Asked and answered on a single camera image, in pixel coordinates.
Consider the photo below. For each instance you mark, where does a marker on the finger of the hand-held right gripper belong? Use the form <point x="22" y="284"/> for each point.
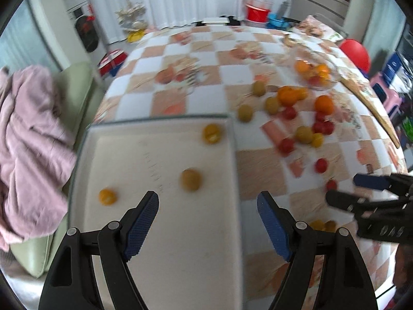
<point x="342" y="199"/>
<point x="371" y="181"/>

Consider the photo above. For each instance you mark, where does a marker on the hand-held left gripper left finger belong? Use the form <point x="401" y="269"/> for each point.
<point x="142" y="224"/>

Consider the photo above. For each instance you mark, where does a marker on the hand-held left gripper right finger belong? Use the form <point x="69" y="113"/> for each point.
<point x="274" y="227"/>

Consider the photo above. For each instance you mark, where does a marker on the white rectangular tray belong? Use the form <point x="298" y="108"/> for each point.
<point x="155" y="232"/>

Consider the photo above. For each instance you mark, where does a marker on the red cherry tomato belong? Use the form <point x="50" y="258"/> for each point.
<point x="331" y="184"/>
<point x="314" y="80"/>
<point x="289" y="112"/>
<point x="320" y="116"/>
<point x="328" y="128"/>
<point x="318" y="127"/>
<point x="321" y="165"/>
<point x="286" y="145"/>

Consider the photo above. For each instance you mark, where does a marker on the yellow cherry tomato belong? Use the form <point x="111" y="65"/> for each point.
<point x="317" y="139"/>
<point x="212" y="133"/>
<point x="317" y="224"/>
<point x="330" y="225"/>
<point x="107" y="196"/>

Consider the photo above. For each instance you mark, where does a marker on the green jujube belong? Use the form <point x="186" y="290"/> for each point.
<point x="245" y="113"/>
<point x="258" y="87"/>
<point x="191" y="179"/>
<point x="272" y="105"/>
<point x="304" y="134"/>

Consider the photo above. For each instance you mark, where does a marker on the person's right forearm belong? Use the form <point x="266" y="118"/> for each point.
<point x="404" y="268"/>

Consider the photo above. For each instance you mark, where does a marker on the long wooden board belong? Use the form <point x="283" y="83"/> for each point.
<point x="371" y="106"/>

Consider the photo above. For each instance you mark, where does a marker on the orange mandarin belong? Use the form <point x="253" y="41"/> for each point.
<point x="287" y="96"/>
<point x="303" y="67"/>
<point x="323" y="104"/>
<point x="322" y="70"/>

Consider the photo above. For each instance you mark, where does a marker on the pink plastic stool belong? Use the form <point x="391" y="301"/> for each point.
<point x="387" y="92"/>

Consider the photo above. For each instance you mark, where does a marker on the small orange kumquat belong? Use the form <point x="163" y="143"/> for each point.
<point x="303" y="93"/>

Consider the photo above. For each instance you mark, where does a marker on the blue carton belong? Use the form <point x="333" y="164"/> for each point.
<point x="393" y="65"/>

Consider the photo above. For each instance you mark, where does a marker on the clear glass bowl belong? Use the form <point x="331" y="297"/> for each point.
<point x="317" y="71"/>

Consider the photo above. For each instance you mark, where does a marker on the pink fleece blanket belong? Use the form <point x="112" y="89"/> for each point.
<point x="32" y="142"/>

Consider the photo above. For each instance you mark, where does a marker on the light green sofa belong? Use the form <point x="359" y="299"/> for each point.
<point x="82" y="87"/>

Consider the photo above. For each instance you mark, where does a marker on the checkered fruit print tablecloth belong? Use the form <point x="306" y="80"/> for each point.
<point x="200" y="80"/>

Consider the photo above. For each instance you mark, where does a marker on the red and white box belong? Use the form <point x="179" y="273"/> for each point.
<point x="111" y="61"/>

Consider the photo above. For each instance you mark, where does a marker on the blue plastic basin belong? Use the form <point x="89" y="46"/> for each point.
<point x="278" y="21"/>

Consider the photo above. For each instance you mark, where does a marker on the yellow toy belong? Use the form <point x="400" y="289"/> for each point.
<point x="134" y="35"/>

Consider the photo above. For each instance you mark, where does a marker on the red plastic bucket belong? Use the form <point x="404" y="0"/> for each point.
<point x="257" y="13"/>

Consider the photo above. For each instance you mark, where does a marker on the black bag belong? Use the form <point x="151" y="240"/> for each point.
<point x="233" y="20"/>

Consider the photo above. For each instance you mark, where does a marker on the white tiered decor stand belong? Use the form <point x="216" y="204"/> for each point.
<point x="132" y="13"/>

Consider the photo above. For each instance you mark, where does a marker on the white flat box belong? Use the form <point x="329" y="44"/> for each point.
<point x="215" y="20"/>

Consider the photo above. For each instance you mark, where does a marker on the white cabinet with dark discs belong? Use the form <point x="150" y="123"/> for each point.
<point x="79" y="16"/>

